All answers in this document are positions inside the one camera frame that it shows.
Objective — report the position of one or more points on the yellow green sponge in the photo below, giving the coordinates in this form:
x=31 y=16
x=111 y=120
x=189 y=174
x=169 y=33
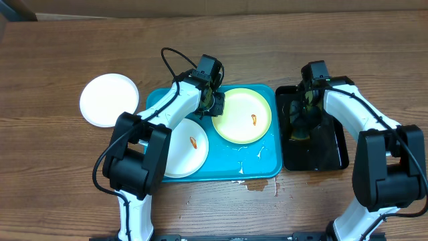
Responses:
x=299 y=135

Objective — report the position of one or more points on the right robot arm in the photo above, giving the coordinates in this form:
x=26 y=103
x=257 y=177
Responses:
x=389 y=168

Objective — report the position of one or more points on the white plate with sauce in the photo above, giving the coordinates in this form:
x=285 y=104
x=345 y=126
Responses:
x=106 y=97

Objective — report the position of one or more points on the teal plastic tray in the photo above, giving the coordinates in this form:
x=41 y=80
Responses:
x=227 y=161

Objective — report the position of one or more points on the black plastic tray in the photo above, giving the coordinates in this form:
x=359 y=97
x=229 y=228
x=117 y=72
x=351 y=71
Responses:
x=325 y=150

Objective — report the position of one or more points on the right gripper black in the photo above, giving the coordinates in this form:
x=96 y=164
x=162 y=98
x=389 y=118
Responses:
x=301 y=122

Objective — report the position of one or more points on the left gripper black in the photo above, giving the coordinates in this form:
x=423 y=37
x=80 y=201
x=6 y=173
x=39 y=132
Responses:
x=219 y=110

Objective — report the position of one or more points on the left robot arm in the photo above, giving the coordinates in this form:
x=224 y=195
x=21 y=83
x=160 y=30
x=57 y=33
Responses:
x=136 y=158

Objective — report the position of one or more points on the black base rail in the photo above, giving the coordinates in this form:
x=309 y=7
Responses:
x=296 y=236

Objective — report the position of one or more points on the yellow plate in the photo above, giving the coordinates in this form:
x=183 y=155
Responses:
x=246 y=117

